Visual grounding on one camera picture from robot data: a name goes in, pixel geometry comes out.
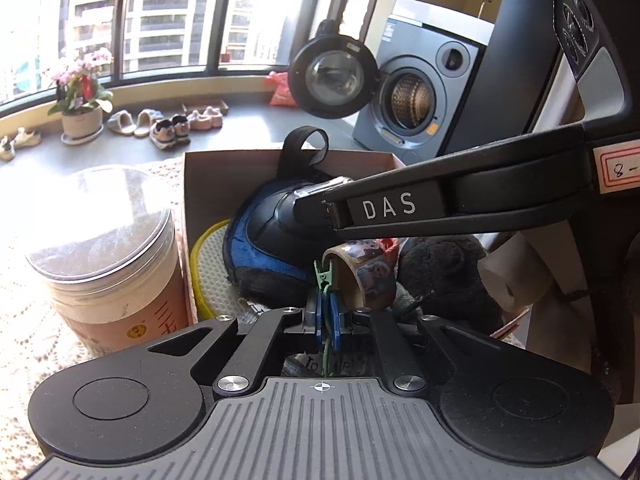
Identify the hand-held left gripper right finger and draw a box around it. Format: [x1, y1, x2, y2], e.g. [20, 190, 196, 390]
[327, 292, 503, 396]

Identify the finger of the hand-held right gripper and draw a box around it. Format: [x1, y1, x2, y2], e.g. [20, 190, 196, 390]
[292, 120, 587, 232]

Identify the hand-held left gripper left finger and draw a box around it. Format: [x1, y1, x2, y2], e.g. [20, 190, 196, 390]
[147, 290, 325, 397]

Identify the pink cardboard box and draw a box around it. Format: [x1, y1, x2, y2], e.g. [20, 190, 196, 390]
[182, 149, 531, 346]

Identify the green plastic clip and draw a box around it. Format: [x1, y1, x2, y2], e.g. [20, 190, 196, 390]
[312, 257, 337, 377]

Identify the printed band roll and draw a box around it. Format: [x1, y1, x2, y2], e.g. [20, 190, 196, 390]
[322, 240, 399, 312]

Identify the dark brown plush bear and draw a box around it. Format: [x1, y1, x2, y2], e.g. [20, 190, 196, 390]
[397, 234, 503, 333]

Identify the black blue padded brace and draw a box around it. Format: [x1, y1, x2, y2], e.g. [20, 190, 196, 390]
[222, 127, 351, 301]

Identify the yellow round mesh pad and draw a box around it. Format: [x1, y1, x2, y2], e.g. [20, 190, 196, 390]
[190, 219, 251, 322]

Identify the grey washing machine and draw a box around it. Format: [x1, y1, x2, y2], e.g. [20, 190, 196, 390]
[289, 17, 488, 166]

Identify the red bag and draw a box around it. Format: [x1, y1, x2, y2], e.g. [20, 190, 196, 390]
[270, 71, 294, 107]

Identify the dark wooden framed panel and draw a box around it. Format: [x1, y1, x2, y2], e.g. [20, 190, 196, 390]
[327, 0, 388, 53]

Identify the brown cardboard tray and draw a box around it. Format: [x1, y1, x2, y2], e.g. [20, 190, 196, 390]
[182, 100, 231, 119]

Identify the clear plastic jar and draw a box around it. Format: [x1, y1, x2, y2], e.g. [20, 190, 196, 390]
[25, 166, 196, 357]

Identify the grey slipper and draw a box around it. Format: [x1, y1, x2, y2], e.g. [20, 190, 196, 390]
[134, 108, 164, 137]
[106, 111, 136, 136]

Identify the potted pink orchid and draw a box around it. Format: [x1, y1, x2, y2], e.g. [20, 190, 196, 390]
[47, 47, 114, 146]

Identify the black window frame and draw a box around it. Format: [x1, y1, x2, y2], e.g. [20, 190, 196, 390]
[0, 0, 321, 107]

